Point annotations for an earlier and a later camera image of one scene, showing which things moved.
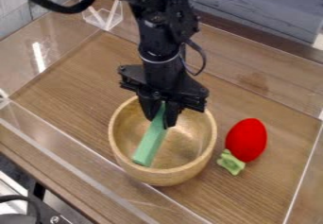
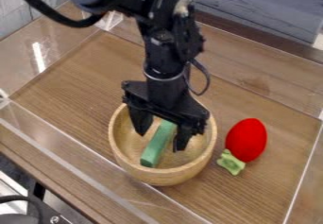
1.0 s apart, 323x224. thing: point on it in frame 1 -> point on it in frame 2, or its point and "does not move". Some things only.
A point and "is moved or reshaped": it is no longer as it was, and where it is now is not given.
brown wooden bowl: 186,150 does not move
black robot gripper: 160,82 -> 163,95
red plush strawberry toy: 246,140 does not move
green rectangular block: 150,143 is moved or reshaped
